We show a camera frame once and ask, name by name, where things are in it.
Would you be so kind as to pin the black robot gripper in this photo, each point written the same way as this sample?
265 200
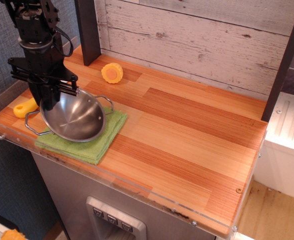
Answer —
44 70

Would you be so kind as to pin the stainless steel two-handled bowl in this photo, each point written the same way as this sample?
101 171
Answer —
80 118

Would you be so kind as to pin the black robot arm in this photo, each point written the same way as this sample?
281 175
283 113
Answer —
36 21

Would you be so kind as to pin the green folded cloth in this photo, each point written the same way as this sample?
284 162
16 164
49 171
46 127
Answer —
91 151

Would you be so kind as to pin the clear acrylic edge guard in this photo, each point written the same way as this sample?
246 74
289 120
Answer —
197 175

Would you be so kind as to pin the yellow toy corn piece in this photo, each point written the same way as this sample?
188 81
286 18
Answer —
112 73

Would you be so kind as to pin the grey toy fridge cabinet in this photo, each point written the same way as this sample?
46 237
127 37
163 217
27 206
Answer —
91 210

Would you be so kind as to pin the yellow object bottom left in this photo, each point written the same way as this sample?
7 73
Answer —
12 234

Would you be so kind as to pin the white toy sink unit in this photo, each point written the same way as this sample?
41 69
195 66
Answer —
275 166

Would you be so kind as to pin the yellow-handled toy knife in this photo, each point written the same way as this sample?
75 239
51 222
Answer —
21 109

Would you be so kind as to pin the dark left vertical post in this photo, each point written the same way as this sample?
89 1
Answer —
88 30

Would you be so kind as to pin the dark vertical post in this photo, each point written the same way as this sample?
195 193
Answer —
279 79
88 30

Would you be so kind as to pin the dark right vertical post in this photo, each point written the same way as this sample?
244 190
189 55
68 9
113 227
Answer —
279 79

